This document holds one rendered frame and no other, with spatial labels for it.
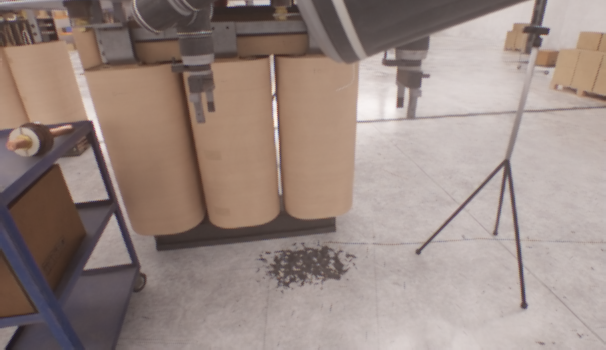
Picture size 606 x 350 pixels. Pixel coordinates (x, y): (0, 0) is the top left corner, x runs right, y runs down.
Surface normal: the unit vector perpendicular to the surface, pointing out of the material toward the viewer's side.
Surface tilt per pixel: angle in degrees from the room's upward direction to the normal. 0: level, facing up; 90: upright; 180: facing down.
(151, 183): 90
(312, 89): 90
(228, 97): 90
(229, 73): 90
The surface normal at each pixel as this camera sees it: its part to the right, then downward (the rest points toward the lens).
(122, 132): 0.15, 0.42
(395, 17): 0.10, 0.91
